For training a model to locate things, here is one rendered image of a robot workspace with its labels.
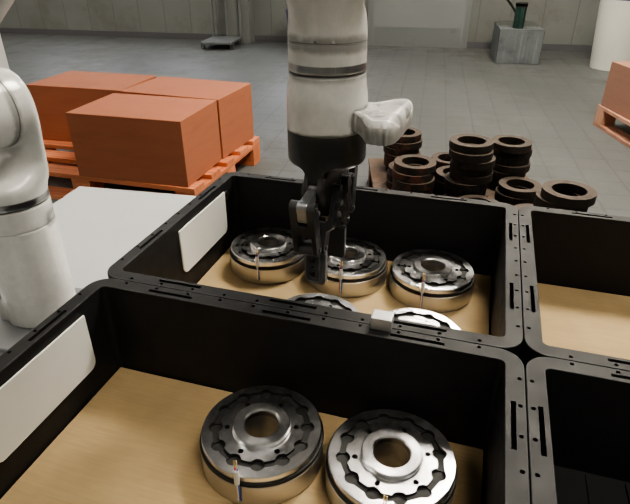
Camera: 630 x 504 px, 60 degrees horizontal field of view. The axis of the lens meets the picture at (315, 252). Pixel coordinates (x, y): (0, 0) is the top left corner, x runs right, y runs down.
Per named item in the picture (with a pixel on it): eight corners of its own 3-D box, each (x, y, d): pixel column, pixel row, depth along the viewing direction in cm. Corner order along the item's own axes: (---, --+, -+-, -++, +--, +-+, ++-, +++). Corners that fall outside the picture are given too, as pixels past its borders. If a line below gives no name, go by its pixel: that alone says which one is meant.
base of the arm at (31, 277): (-7, 326, 75) (-47, 213, 67) (32, 289, 83) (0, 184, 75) (56, 331, 74) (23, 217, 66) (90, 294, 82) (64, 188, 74)
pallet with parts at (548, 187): (518, 184, 317) (533, 105, 295) (605, 311, 207) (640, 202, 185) (367, 180, 322) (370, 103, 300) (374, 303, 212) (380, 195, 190)
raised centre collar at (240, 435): (222, 444, 44) (222, 439, 44) (245, 401, 49) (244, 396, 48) (280, 457, 43) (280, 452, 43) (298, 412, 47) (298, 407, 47)
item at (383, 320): (369, 329, 47) (370, 317, 46) (373, 319, 48) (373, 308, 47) (390, 332, 46) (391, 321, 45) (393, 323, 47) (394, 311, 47)
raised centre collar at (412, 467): (355, 476, 42) (356, 470, 42) (364, 428, 46) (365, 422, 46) (420, 488, 41) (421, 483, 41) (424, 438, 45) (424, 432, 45)
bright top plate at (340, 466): (315, 503, 40) (315, 497, 40) (340, 405, 49) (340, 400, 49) (455, 531, 38) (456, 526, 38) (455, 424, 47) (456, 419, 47)
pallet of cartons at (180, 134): (262, 158, 356) (259, 80, 332) (203, 219, 277) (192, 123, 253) (79, 142, 385) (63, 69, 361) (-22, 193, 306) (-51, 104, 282)
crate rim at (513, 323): (103, 295, 55) (98, 275, 54) (228, 185, 80) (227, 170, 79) (518, 374, 45) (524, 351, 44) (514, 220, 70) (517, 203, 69)
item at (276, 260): (220, 262, 71) (220, 258, 70) (243, 228, 79) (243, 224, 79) (296, 270, 69) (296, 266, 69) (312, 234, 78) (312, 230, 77)
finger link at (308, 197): (305, 174, 52) (308, 192, 53) (287, 206, 49) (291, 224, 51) (329, 177, 51) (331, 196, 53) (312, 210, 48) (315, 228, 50)
